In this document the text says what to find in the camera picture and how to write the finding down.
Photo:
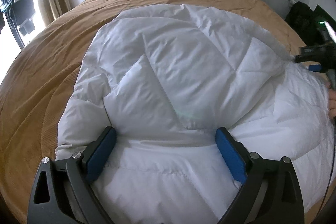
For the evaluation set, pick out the tan bedspread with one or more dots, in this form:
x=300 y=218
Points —
x=40 y=81

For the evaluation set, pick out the hanging dark clothes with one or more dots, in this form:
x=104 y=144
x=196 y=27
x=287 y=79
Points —
x=19 y=16

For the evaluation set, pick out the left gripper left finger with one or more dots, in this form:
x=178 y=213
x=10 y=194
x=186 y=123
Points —
x=48 y=200

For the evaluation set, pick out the person's right hand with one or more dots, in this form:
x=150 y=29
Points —
x=332 y=101

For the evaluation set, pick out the dark clothes on rack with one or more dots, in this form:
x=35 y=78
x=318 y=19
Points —
x=313 y=27

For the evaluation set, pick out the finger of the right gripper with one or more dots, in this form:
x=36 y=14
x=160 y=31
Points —
x=315 y=68

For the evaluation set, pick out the white puffer jacket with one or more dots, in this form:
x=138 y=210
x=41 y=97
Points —
x=166 y=77

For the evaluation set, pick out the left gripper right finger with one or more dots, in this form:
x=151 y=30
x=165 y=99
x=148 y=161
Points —
x=269 y=191

